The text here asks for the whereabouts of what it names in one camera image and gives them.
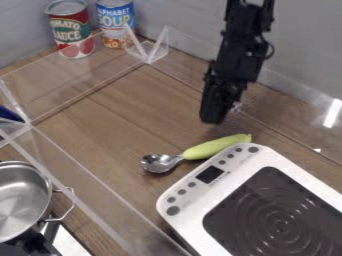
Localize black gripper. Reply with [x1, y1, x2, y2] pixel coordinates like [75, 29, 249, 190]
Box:
[199, 36, 270, 124]

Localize green handled metal spoon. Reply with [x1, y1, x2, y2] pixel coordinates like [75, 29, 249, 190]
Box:
[140, 134, 253, 174]

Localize white and black stove top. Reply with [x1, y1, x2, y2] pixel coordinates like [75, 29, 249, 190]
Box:
[156, 143, 342, 256]

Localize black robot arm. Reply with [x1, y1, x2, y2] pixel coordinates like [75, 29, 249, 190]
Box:
[199, 0, 275, 124]

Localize black stove under pot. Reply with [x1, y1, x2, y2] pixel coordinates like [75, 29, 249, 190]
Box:
[0, 223, 92, 256]

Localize alphabet soup can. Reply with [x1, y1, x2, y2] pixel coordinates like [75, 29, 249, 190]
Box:
[96, 0, 135, 49]

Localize tomato sauce can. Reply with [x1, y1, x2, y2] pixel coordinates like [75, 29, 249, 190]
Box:
[44, 0, 95, 59]

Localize clear acrylic divider strip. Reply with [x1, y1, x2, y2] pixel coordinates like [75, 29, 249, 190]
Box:
[0, 79, 135, 256]

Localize blue object at left edge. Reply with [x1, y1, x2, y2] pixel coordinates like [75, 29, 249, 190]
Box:
[0, 105, 24, 123]

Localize stainless steel pot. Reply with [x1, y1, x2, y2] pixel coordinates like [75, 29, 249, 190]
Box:
[0, 161, 75, 243]

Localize clear acrylic corner bracket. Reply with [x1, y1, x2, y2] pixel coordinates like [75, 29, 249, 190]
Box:
[124, 24, 168, 65]

